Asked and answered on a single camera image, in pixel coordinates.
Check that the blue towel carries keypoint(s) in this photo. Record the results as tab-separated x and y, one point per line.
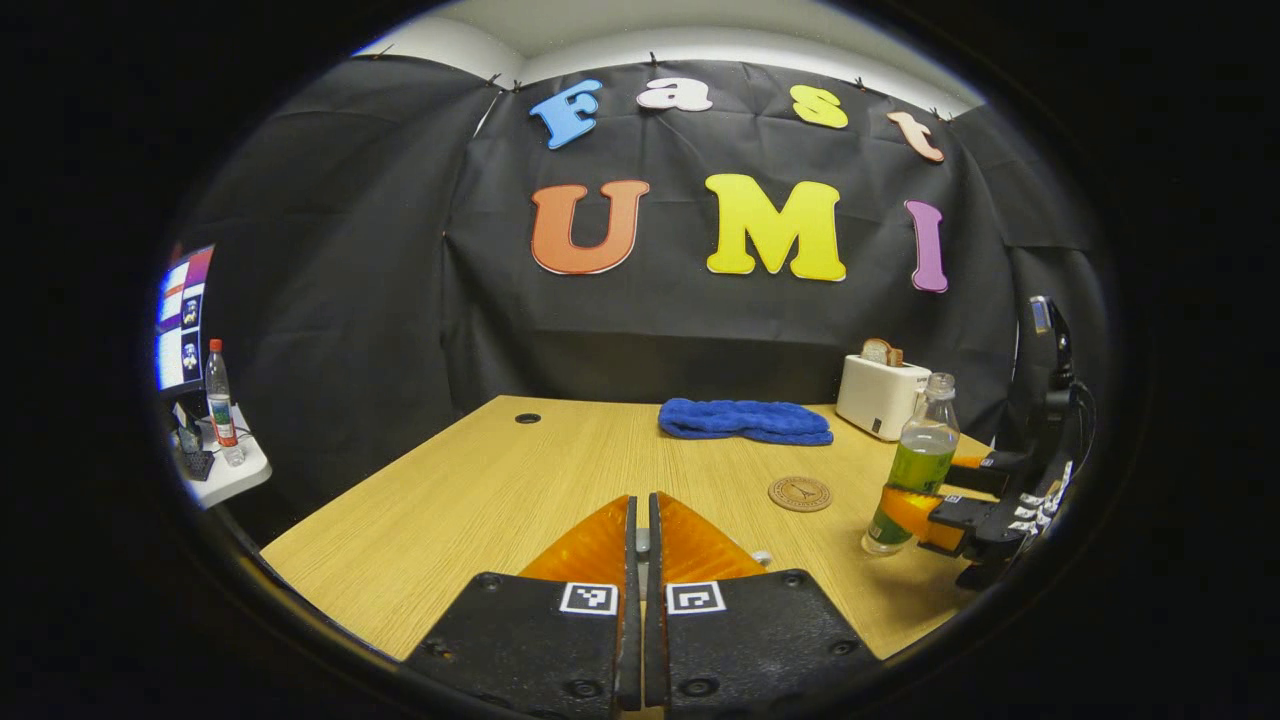
745	420

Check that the white toaster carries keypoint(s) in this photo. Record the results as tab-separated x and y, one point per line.
875	395

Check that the small black keypad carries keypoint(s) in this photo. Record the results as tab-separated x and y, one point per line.
198	465

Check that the computer monitor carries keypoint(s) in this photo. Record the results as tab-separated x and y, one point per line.
180	330

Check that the white side table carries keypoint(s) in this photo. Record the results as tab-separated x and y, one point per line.
245	480

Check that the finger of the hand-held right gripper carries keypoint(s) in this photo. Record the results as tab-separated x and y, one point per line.
1005	468
960	515

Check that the white teacup lid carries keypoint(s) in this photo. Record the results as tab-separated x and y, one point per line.
643	545

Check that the black backdrop cloth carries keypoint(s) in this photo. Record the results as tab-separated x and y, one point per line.
350	300

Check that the round wooden coaster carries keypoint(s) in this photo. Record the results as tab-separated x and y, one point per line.
800	493

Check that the red cap plastic bottle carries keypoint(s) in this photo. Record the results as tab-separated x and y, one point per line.
222	410

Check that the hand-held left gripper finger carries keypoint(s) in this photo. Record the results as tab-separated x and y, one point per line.
630	650
655	650

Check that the bread slice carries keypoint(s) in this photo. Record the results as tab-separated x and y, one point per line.
880	352

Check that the green label water bottle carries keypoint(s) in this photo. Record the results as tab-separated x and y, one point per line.
920	460

